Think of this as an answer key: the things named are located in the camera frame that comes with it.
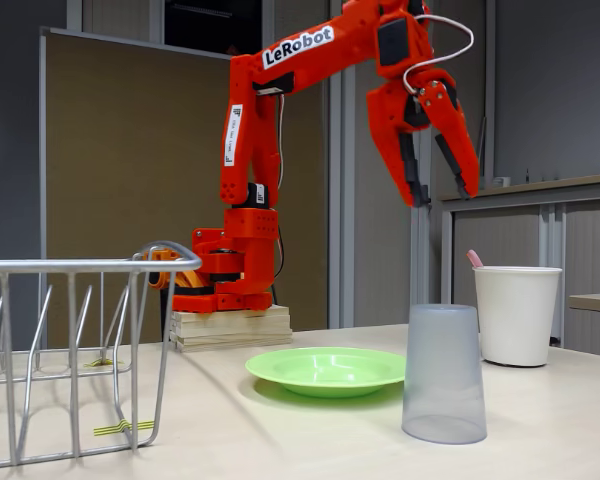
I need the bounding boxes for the green plastic plate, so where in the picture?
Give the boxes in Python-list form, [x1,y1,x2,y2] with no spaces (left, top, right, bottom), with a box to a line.
[244,347,407,400]

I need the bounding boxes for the translucent grey plastic cup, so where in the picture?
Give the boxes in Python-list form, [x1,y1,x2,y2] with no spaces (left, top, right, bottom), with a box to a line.
[400,303,489,446]

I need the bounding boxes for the grey leaning strip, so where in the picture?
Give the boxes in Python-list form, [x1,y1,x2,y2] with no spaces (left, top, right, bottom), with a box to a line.
[473,117,489,189]

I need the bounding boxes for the grey sliding-door cabinet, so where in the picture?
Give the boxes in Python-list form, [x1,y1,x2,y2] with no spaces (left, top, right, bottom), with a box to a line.
[438,172,600,359]

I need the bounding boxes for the dark window panel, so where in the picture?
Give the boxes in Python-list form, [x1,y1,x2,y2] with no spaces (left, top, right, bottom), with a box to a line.
[164,0,264,61]

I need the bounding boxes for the white paper cup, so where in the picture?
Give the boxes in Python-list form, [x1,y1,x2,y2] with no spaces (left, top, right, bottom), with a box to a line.
[472,265,564,369]

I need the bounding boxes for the grey side table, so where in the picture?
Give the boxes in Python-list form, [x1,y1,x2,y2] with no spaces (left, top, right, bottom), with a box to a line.
[568,292,600,359]

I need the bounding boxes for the wooden base block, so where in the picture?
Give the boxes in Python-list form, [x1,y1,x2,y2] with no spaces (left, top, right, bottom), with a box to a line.
[169,303,294,354]

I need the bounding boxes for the orange table clamp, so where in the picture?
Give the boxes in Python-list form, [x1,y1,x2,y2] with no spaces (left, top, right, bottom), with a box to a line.
[142,247,214,292]

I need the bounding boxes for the brown partition board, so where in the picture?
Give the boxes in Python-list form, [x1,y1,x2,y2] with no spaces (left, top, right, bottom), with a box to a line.
[38,27,326,349]

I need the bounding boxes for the white servo cable loop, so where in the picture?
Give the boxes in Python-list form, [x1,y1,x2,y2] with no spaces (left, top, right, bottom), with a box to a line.
[402,13,475,96]

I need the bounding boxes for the black power cable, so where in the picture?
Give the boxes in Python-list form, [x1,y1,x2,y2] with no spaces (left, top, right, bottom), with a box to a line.
[273,225,286,281]

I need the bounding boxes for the metal wire dish rack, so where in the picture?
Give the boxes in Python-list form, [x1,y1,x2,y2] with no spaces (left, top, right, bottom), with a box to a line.
[0,241,204,471]

